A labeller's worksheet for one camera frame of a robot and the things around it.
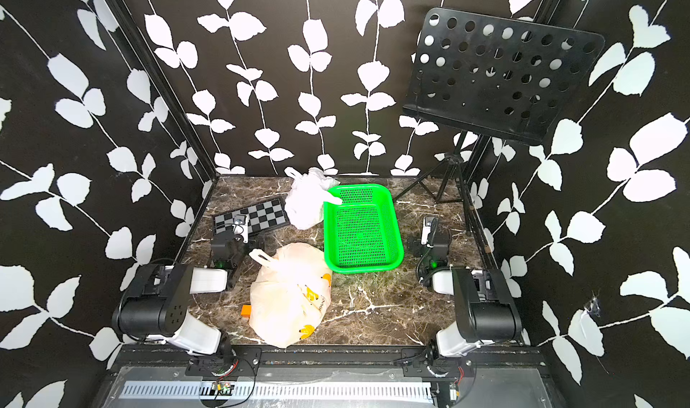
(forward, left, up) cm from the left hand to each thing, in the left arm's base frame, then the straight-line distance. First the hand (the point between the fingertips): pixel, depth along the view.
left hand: (250, 226), depth 94 cm
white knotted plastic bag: (+12, -19, 0) cm, 23 cm away
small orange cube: (-28, -3, -6) cm, 28 cm away
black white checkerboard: (+8, -3, -5) cm, 10 cm away
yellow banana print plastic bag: (-24, -16, -3) cm, 29 cm away
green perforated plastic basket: (-1, -41, -7) cm, 42 cm away
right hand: (-3, -63, 0) cm, 63 cm away
